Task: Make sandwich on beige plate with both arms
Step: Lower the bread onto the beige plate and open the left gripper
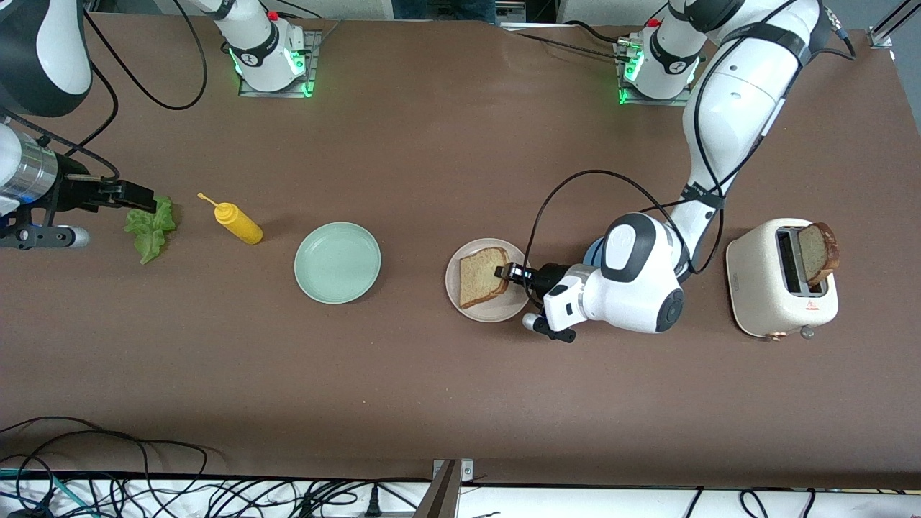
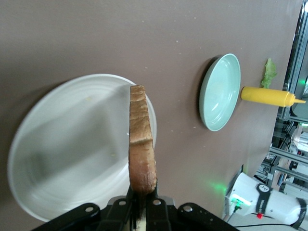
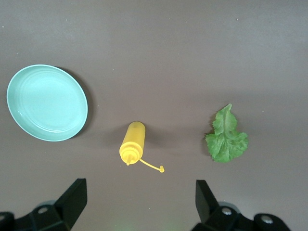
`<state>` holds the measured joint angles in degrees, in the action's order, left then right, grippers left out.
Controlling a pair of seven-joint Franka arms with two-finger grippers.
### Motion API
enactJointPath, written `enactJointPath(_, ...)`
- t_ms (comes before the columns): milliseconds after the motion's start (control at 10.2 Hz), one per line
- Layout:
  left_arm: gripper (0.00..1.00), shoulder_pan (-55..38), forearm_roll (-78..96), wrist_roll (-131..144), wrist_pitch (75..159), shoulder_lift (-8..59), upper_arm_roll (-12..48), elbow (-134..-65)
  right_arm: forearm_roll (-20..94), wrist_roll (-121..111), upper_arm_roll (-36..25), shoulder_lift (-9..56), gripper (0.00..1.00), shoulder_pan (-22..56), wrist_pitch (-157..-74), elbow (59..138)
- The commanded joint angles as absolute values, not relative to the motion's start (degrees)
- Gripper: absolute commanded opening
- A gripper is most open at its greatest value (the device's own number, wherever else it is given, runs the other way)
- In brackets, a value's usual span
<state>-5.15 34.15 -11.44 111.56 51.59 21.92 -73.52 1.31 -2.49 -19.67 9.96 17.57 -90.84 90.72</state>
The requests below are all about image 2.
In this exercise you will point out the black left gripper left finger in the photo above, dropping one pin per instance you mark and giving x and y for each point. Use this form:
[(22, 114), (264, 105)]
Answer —
[(79, 219)]

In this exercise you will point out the aluminium frame structure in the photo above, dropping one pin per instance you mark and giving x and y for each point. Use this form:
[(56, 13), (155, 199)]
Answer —
[(294, 72)]

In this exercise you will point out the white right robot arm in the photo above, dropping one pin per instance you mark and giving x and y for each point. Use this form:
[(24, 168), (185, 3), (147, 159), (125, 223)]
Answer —
[(276, 204)]

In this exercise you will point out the pale green plate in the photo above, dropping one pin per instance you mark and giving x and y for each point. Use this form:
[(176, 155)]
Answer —
[(221, 93)]

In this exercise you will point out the yellow mustard squeeze bottle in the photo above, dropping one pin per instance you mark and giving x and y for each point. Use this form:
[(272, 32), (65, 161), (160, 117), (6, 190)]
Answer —
[(264, 96)]

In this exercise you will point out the brown toasted bread slice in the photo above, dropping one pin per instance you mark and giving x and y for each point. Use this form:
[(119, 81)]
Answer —
[(140, 144)]

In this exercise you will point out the beige plate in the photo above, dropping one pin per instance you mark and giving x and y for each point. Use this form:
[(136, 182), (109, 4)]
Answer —
[(72, 144)]

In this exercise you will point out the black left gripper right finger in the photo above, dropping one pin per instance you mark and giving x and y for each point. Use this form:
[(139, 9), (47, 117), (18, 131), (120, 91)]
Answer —
[(158, 216)]

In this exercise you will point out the green lettuce leaf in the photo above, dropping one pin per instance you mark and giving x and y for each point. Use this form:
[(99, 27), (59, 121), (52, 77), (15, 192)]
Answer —
[(269, 72)]

